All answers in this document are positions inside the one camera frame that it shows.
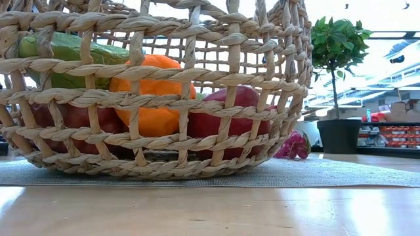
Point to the purple grape bunch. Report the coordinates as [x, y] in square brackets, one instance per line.
[295, 145]

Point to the dark red apple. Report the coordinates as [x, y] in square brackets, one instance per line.
[75, 119]

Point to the bright red apple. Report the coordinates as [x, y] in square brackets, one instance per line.
[210, 124]

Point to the orange fruit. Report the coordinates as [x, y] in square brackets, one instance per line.
[157, 118]

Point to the cardboard boxes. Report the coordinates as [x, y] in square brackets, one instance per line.
[403, 113]

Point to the green plant in black pot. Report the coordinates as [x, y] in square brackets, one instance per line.
[339, 136]

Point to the black metal table frame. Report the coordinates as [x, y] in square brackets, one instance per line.
[387, 150]

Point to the grey woven placemat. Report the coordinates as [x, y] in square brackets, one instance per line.
[328, 173]

